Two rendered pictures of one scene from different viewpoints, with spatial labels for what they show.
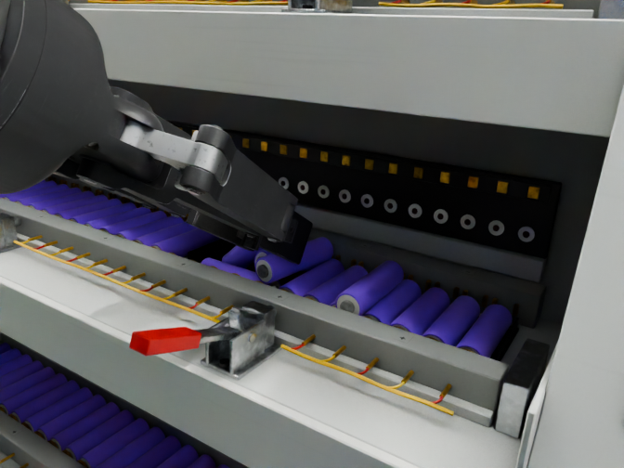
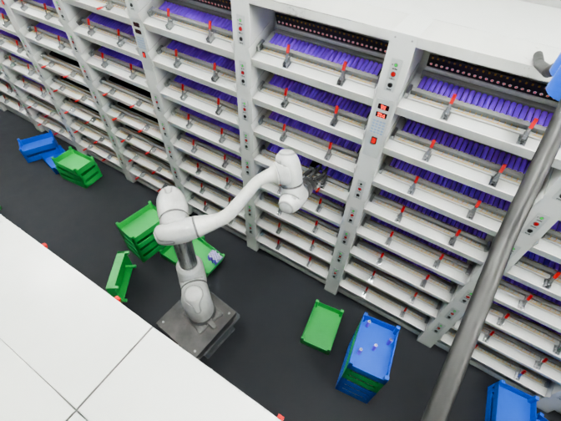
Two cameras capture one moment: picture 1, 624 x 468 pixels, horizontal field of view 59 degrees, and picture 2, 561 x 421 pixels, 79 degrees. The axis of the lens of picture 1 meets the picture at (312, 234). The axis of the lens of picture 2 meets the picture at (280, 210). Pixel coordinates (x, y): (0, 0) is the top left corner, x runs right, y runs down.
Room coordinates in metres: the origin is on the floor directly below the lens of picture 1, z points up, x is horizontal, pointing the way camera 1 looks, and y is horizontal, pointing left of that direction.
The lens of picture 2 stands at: (-1.05, 0.24, 2.26)
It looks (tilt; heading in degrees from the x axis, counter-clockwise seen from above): 48 degrees down; 0
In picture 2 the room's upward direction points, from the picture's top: 3 degrees clockwise
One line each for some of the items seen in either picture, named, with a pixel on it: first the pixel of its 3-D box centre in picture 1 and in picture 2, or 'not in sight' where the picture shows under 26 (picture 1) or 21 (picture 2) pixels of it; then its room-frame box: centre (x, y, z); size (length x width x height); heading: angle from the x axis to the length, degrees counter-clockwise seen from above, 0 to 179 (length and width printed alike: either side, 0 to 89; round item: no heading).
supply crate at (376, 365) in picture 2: not in sight; (374, 346); (-0.36, -0.29, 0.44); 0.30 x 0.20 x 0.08; 158
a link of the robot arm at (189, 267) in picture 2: not in sight; (183, 243); (0.04, 0.77, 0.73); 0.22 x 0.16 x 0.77; 21
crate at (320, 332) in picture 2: not in sight; (322, 326); (-0.09, -0.07, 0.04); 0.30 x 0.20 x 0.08; 159
